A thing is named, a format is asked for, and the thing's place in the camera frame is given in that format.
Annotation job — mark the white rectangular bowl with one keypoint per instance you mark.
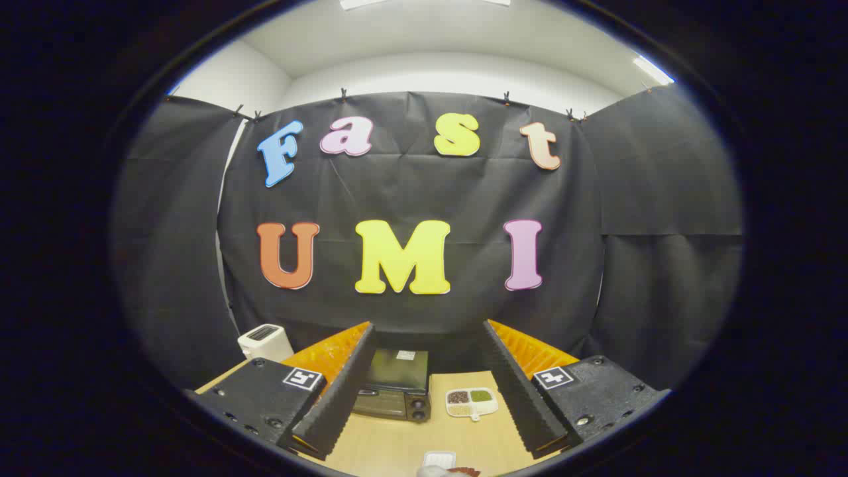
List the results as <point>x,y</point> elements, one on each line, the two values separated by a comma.
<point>438,458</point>

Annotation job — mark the red raw steak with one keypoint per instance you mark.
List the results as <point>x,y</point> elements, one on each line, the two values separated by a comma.
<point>464,471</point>

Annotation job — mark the white divided dish with grains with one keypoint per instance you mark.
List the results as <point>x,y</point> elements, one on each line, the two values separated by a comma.
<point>472,403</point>

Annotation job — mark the ceiling light panel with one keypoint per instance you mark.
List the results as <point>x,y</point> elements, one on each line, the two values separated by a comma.
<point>361,3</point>
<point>652,70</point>

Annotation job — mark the black toaster oven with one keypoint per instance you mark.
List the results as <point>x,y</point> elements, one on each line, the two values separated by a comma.
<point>397,381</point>

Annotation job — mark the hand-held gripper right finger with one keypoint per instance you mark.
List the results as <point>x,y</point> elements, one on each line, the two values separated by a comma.
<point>517,387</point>

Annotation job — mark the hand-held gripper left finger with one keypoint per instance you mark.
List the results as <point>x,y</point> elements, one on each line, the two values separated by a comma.
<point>344,387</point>

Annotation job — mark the white bread toaster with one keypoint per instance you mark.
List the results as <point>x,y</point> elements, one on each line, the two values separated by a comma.
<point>264,341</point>

